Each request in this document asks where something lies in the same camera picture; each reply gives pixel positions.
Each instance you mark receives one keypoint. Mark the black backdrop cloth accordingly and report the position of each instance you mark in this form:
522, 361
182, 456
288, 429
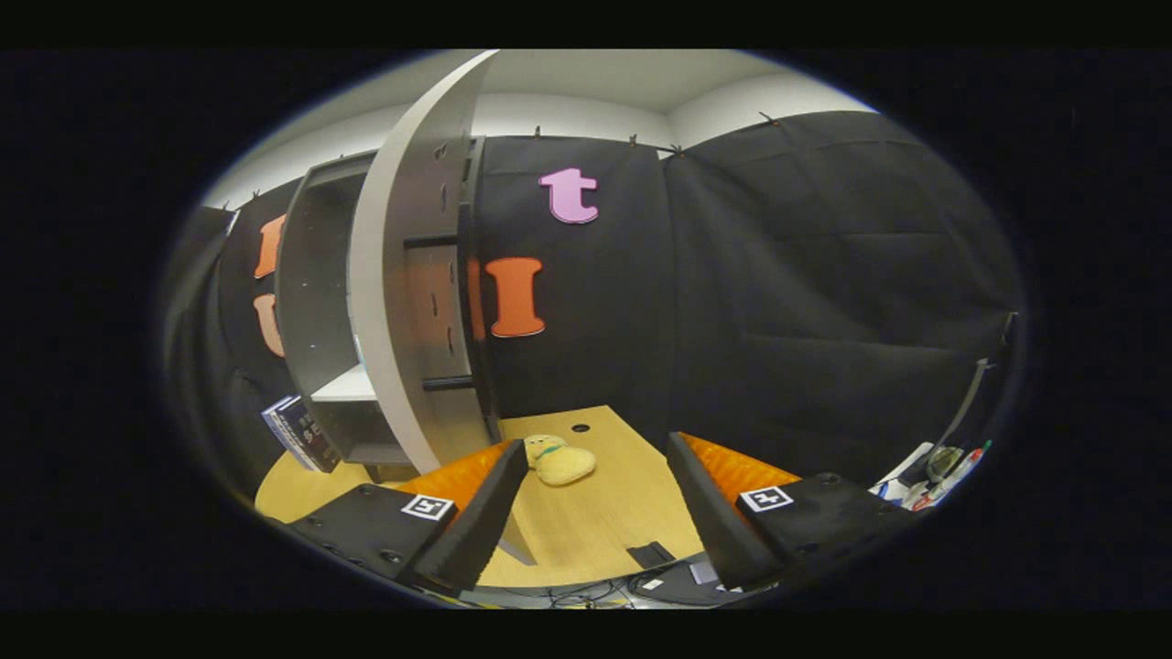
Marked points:
778, 302

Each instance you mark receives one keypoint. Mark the white plastic object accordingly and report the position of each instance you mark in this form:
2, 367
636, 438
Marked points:
902, 471

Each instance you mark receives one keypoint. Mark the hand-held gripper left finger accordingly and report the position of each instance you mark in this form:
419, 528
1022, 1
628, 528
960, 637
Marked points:
476, 522

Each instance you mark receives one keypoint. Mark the grey cabinet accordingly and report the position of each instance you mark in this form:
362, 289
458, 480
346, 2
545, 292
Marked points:
316, 275

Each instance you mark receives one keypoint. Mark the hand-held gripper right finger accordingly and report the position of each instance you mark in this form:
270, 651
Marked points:
714, 522

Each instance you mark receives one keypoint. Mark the dark flat device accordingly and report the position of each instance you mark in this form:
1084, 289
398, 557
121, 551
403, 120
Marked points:
678, 586

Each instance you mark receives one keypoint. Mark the grey metal stand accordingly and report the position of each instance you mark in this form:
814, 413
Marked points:
971, 394

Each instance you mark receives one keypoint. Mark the dark blue book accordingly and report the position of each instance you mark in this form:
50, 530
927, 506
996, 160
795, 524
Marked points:
286, 423
316, 439
273, 416

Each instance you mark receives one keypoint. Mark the small black box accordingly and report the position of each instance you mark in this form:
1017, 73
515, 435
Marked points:
652, 555

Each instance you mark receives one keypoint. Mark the white pen red cap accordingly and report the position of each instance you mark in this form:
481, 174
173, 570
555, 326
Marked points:
957, 474

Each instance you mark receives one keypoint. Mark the yellow plush toy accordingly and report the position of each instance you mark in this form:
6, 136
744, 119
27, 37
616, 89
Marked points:
563, 465

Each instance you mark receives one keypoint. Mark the white cabinet door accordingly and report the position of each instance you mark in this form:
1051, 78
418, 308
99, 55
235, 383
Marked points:
385, 275

